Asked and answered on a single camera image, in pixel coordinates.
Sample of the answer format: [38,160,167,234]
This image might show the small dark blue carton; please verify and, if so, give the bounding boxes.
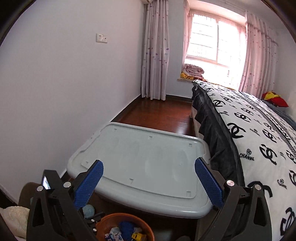
[119,221,134,241]

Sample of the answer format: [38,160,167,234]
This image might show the yellow plastic toy piece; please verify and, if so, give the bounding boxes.
[132,232,147,241]

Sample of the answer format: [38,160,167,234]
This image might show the red yellow pillow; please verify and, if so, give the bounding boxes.
[261,91,288,108]

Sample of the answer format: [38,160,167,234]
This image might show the grey plastic storage box lid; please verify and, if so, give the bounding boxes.
[67,122,212,218]

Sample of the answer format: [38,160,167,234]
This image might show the right pink curtain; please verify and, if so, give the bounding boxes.
[239,11,278,98]

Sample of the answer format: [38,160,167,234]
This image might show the left patterned curtain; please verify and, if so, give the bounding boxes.
[141,1,170,100]

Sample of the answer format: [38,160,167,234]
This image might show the white blue medicine box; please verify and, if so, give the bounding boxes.
[104,227,123,241]

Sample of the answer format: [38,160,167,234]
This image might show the white wall switch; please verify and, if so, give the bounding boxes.
[96,33,108,43]

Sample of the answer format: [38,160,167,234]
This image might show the folded pink blanket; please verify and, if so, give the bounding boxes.
[182,64,204,79]

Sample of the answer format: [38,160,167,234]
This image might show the yellow cloth on sill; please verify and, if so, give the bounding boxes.
[180,72,199,81]

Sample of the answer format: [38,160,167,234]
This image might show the orange trash bin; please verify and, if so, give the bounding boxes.
[95,213,155,240]

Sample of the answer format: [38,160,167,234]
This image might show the bed with logo blanket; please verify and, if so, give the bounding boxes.
[192,80,295,240]

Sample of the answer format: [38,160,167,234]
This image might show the cream fluffy cushion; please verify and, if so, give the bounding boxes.
[1,206,30,240]

